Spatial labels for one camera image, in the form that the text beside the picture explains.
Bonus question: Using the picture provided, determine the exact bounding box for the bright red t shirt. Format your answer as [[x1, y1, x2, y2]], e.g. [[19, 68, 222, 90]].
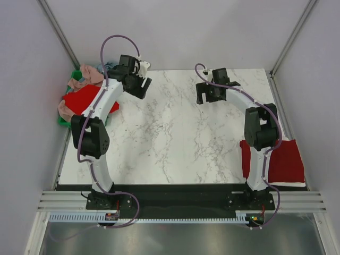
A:
[[62, 84, 120, 115]]

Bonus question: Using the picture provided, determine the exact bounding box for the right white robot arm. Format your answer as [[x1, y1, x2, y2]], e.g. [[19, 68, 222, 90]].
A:
[[194, 63, 283, 209]]

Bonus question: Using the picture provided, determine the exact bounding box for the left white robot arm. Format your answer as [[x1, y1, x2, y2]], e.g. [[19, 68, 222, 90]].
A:
[[71, 55, 152, 209]]

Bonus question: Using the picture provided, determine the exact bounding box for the grey blue t shirt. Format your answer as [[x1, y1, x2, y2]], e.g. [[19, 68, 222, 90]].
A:
[[96, 61, 118, 75]]

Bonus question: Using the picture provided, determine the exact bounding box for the pink t shirt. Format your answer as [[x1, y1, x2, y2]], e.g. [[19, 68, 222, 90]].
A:
[[58, 64, 104, 121]]

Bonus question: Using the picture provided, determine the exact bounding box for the green plastic bin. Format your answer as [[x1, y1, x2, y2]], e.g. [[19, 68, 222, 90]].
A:
[[58, 86, 74, 128]]

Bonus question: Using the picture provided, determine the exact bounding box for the folded dark red t shirt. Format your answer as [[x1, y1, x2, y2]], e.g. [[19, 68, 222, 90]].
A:
[[239, 139, 305, 183]]

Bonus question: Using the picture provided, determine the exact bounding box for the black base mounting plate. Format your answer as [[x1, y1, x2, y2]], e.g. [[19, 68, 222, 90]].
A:
[[86, 184, 275, 220]]

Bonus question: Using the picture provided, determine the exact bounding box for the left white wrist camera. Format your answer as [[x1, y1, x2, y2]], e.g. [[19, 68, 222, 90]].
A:
[[137, 56, 151, 78]]

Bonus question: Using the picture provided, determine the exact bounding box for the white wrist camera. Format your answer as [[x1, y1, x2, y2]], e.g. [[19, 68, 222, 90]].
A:
[[203, 69, 213, 82], [137, 56, 151, 78]]

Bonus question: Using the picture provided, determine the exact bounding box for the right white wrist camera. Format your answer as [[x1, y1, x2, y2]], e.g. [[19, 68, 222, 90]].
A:
[[203, 69, 213, 82]]

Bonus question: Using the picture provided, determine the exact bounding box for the right aluminium corner post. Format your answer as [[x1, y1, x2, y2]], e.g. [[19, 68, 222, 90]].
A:
[[268, 0, 319, 78]]

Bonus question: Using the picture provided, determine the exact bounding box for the aluminium corner post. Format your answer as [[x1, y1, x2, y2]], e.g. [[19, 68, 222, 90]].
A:
[[268, 0, 319, 78], [37, 0, 80, 70]]

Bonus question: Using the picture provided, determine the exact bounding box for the left aluminium corner post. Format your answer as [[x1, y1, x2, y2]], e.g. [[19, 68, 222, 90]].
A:
[[37, 0, 80, 70]]

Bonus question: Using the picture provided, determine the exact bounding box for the white slotted cable duct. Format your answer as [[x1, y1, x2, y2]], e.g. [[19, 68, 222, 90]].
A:
[[48, 211, 249, 224]]

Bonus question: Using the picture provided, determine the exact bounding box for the aluminium frame rail front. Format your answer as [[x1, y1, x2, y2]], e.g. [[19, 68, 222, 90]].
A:
[[38, 191, 326, 213]]

